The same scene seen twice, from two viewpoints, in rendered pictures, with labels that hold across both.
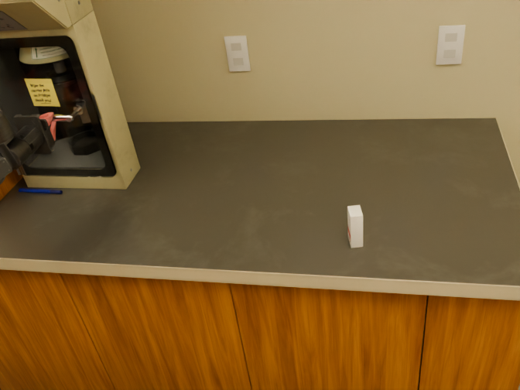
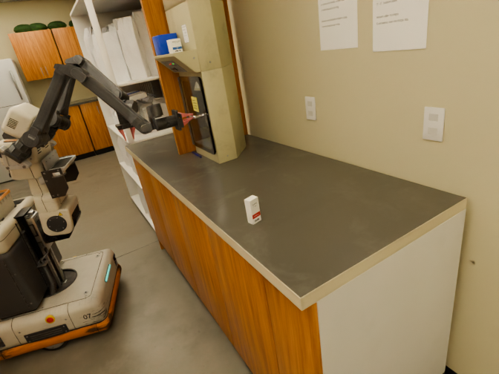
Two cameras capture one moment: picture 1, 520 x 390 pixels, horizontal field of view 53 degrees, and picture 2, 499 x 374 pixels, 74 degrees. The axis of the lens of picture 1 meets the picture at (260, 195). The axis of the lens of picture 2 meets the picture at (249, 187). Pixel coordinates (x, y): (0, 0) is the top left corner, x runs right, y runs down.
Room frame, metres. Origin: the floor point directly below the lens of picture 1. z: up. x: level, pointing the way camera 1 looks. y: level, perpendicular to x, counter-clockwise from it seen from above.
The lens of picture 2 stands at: (0.21, -0.93, 1.51)
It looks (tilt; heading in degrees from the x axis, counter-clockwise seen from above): 24 degrees down; 47
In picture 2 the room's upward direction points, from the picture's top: 9 degrees counter-clockwise
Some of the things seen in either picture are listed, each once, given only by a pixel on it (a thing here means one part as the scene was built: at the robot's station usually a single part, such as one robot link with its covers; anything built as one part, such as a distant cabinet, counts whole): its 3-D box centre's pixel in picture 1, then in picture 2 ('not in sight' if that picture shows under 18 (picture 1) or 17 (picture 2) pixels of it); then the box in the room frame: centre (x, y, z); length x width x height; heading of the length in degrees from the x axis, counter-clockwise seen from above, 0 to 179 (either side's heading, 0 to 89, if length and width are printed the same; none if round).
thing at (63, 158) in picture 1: (43, 113); (196, 114); (1.29, 0.53, 1.19); 0.30 x 0.01 x 0.40; 73
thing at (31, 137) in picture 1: (28, 139); (171, 121); (1.12, 0.52, 1.20); 0.07 x 0.07 x 0.10; 75
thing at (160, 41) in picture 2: not in sight; (165, 44); (1.26, 0.62, 1.56); 0.10 x 0.10 x 0.09; 74
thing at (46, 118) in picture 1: (43, 126); (185, 118); (1.19, 0.50, 1.20); 0.09 x 0.07 x 0.07; 165
